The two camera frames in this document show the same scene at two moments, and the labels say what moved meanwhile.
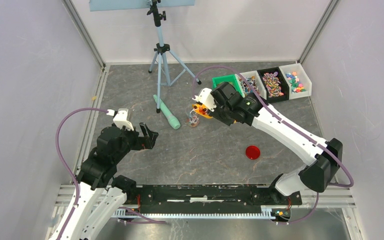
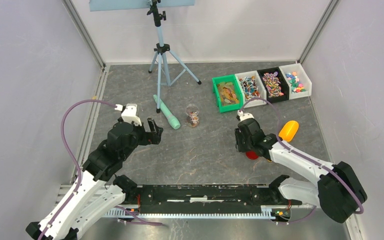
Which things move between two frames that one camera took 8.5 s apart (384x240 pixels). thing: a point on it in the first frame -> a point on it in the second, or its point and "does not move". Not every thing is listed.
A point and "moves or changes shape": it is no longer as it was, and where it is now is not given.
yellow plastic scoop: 202,110 moves or changes shape
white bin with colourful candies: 299,84 does not move
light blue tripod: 169,67 does not move
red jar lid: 252,152 does not move
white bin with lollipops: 254,78 does not move
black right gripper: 215,115 -> 240,147
